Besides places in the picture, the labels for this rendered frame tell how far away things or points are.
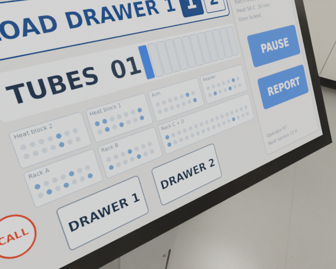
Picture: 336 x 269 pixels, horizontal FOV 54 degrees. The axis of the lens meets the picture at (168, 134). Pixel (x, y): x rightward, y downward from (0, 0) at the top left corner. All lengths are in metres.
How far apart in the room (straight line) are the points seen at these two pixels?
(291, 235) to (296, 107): 1.20
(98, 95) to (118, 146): 0.06
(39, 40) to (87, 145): 0.11
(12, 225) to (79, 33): 0.20
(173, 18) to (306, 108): 0.25
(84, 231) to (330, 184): 1.73
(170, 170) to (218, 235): 1.18
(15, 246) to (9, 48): 0.18
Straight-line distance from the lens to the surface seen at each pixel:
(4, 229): 0.35
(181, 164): 0.40
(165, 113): 0.39
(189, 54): 0.41
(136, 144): 0.37
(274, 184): 1.83
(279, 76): 0.51
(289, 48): 0.53
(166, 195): 0.39
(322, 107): 0.58
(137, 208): 0.38
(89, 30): 0.37
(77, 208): 0.36
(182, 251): 1.49
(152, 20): 0.40
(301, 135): 0.54
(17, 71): 0.34
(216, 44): 0.44
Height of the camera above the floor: 1.31
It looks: 43 degrees down
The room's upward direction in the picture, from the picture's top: 8 degrees clockwise
